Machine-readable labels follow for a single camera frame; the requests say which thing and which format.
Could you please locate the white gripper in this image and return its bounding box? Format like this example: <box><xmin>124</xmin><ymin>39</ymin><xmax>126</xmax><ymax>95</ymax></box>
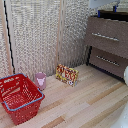
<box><xmin>87</xmin><ymin>0</ymin><xmax>122</xmax><ymax>19</ymax></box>

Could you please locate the silver drawer handle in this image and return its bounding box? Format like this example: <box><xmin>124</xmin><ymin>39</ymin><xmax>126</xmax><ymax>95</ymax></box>
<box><xmin>95</xmin><ymin>54</ymin><xmax>121</xmax><ymax>68</ymax></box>
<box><xmin>91</xmin><ymin>31</ymin><xmax>120</xmax><ymax>43</ymax></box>

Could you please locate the dark brown drawer cabinet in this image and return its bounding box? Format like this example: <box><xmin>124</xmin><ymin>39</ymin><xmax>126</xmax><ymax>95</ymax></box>
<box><xmin>83</xmin><ymin>8</ymin><xmax>128</xmax><ymax>82</ymax></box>

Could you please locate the narrow beige woven screen panel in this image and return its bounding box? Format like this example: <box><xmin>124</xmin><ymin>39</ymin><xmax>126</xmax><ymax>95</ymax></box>
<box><xmin>62</xmin><ymin>0</ymin><xmax>100</xmax><ymax>68</ymax></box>

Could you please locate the yellow red patterned box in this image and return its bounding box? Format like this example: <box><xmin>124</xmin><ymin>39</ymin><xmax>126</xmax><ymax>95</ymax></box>
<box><xmin>55</xmin><ymin>63</ymin><xmax>80</xmax><ymax>88</ymax></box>

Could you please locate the wide beige woven screen panel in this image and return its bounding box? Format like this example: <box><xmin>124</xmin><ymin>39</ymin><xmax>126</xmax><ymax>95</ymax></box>
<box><xmin>6</xmin><ymin>0</ymin><xmax>62</xmax><ymax>80</ymax></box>

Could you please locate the pink cup with print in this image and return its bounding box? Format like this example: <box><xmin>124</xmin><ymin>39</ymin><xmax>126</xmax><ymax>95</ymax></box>
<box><xmin>34</xmin><ymin>72</ymin><xmax>48</xmax><ymax>91</ymax></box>

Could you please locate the black vertical strip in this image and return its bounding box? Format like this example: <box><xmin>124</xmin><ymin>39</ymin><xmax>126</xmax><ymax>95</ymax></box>
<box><xmin>3</xmin><ymin>0</ymin><xmax>15</xmax><ymax>76</ymax></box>

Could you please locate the red plastic shopping basket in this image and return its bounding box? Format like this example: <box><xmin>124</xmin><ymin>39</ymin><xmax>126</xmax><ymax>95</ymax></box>
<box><xmin>0</xmin><ymin>73</ymin><xmax>46</xmax><ymax>126</ymax></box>

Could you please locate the wooden screen post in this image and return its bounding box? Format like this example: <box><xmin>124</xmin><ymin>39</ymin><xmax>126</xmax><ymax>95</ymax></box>
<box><xmin>55</xmin><ymin>0</ymin><xmax>67</xmax><ymax>73</ymax></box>

